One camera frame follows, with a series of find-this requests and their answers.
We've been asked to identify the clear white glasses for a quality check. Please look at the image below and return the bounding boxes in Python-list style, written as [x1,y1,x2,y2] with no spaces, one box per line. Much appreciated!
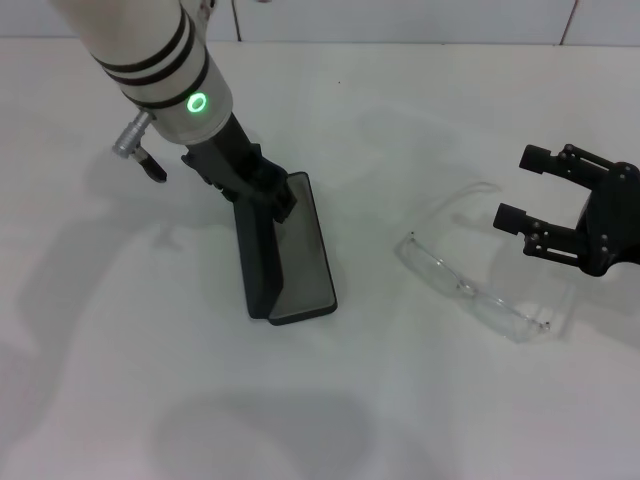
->
[397,182,554,344]

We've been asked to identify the black glasses case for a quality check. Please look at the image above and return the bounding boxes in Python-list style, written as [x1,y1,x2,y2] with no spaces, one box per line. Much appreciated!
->
[233,171,339,327]

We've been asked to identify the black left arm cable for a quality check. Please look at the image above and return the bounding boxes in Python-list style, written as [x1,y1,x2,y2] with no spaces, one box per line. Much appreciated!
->
[112,112,168,185]

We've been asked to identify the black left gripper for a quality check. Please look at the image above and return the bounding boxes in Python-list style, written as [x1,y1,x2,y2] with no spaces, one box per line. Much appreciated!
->
[180,113,300,224]

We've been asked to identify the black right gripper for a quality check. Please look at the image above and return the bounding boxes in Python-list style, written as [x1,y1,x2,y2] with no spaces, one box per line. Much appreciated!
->
[492,143,640,277]

